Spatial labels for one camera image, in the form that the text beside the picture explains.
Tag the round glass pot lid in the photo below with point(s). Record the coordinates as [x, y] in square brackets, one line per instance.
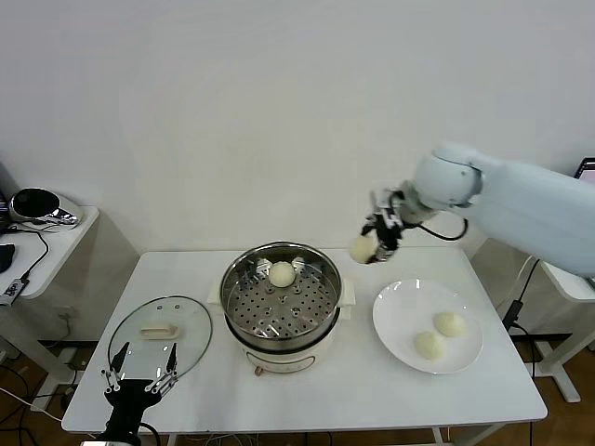
[139, 362]

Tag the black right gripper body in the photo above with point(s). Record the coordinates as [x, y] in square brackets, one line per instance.
[390, 232]

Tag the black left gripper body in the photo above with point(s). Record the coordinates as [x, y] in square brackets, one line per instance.
[132, 397]

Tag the white side desk with label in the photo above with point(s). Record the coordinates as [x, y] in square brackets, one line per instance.
[567, 289]

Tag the perforated steel steamer basket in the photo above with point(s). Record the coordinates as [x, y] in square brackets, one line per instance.
[316, 335]

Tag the black computer mouse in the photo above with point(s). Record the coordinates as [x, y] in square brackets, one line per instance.
[6, 258]

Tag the round white plate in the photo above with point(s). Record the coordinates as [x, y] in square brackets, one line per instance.
[404, 306]

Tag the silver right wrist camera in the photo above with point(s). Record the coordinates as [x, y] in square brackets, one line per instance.
[386, 206]

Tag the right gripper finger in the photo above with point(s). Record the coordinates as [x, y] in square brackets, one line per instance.
[388, 254]
[371, 228]

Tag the white wall socket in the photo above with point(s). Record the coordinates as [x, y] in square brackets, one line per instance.
[65, 316]

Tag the small grey usb hub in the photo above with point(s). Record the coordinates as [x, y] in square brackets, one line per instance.
[13, 290]

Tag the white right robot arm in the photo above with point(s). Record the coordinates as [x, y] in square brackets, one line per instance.
[534, 209]

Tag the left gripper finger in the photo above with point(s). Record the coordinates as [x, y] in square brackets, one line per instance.
[116, 367]
[170, 367]

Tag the dark laptop edge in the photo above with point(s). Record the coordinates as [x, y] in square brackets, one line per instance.
[3, 213]

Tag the open grey laptop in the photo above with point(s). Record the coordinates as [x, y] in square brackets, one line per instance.
[586, 169]

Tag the white steamed baozi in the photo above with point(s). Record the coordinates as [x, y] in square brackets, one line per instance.
[360, 250]
[430, 345]
[282, 274]
[449, 324]

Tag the cream electric cooking pot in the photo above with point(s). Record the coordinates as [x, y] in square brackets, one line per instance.
[283, 362]

